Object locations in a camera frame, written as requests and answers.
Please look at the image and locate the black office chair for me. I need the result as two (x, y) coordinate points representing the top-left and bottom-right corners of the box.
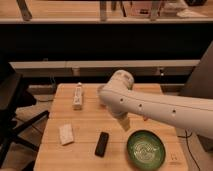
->
(0, 58), (49, 168)

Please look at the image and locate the green glass bowl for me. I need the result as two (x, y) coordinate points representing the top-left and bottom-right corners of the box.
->
(127, 130), (166, 171)

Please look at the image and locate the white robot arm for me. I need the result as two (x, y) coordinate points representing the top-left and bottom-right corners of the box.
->
(98, 70), (213, 139)

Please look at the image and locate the black remote control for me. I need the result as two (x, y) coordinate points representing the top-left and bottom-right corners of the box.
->
(95, 132), (109, 157)

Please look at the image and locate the pale translucent gripper finger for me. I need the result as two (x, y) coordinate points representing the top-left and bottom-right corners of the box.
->
(119, 116), (130, 131)

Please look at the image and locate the white paper cup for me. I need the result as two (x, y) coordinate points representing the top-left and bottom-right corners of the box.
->
(97, 85), (105, 106)

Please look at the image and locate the white tube bottle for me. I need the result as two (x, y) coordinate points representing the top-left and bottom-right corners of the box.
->
(73, 83), (83, 110)

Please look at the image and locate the black cable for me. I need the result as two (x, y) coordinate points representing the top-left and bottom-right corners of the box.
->
(178, 129), (202, 171)

